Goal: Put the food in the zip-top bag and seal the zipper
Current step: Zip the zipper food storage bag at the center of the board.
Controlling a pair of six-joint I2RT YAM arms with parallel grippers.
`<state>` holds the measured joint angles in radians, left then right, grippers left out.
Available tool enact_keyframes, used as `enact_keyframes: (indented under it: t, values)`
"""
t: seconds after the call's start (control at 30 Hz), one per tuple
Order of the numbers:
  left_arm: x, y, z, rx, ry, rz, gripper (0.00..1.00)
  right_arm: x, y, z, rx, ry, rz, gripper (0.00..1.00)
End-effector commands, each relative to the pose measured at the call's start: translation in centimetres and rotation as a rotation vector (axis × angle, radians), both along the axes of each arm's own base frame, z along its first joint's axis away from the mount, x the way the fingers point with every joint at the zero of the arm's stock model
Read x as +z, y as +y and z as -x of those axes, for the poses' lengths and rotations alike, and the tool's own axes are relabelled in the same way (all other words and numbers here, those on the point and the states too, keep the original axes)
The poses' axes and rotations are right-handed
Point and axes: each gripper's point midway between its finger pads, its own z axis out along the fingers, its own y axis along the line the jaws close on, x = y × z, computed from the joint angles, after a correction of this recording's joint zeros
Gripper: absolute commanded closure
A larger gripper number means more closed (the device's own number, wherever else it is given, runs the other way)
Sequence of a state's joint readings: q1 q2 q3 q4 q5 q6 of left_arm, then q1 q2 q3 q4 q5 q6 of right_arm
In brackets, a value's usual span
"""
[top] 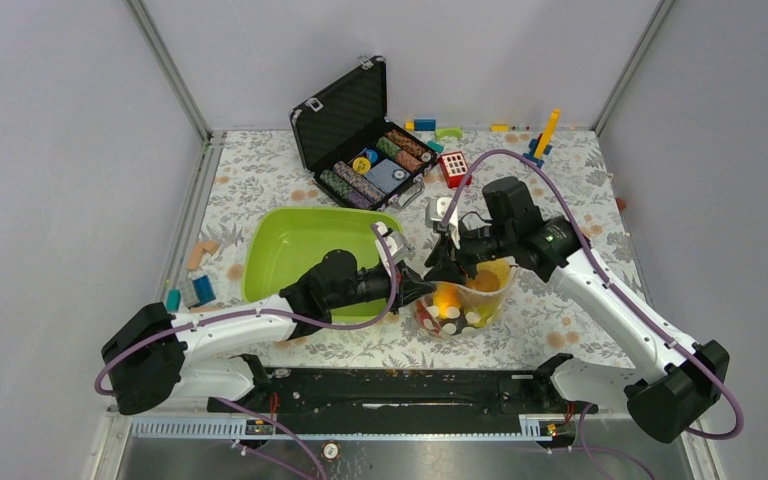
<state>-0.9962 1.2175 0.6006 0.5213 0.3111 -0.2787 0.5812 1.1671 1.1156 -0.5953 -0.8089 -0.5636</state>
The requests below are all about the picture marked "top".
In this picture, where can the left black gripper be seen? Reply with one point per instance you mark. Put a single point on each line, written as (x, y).
(413, 285)

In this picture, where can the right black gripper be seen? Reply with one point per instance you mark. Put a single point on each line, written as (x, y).
(447, 256)

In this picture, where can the clear zip top bag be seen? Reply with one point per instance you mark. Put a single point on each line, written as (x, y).
(455, 310)

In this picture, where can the yellow banana piece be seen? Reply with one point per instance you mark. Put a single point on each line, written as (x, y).
(482, 312)

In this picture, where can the orange mango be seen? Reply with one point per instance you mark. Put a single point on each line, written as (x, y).
(446, 297)

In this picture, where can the brown kiwi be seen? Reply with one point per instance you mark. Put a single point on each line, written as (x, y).
(484, 281)

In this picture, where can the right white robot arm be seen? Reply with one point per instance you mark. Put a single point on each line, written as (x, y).
(673, 379)

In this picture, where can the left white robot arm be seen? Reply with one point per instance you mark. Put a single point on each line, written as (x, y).
(158, 355)

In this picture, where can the red building block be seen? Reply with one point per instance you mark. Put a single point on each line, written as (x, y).
(454, 168)

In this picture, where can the green arch block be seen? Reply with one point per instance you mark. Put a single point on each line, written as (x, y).
(449, 132)

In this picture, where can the green plastic tray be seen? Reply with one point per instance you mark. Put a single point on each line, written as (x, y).
(288, 241)

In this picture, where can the blue block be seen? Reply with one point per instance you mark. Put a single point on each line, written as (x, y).
(424, 124)

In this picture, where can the black poker chip case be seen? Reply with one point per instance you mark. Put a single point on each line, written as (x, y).
(356, 155)

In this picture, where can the blue yellow block tower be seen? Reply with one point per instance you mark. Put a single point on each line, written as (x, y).
(540, 146)

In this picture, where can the tan wooden block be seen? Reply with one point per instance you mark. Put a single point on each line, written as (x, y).
(199, 251)

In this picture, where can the blue grey floor blocks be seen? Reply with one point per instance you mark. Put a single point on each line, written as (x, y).
(190, 293)

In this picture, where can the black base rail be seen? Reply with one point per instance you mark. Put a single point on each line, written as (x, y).
(377, 401)

